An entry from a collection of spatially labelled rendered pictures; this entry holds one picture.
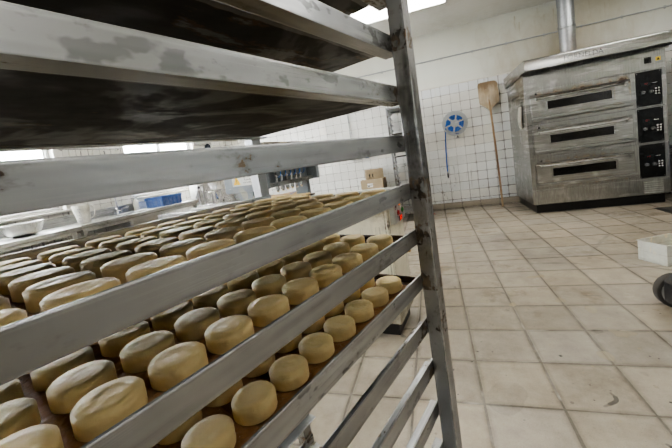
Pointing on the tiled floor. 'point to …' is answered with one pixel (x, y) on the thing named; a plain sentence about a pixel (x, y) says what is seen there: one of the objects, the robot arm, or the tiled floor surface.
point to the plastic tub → (656, 249)
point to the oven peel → (488, 92)
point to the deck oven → (592, 126)
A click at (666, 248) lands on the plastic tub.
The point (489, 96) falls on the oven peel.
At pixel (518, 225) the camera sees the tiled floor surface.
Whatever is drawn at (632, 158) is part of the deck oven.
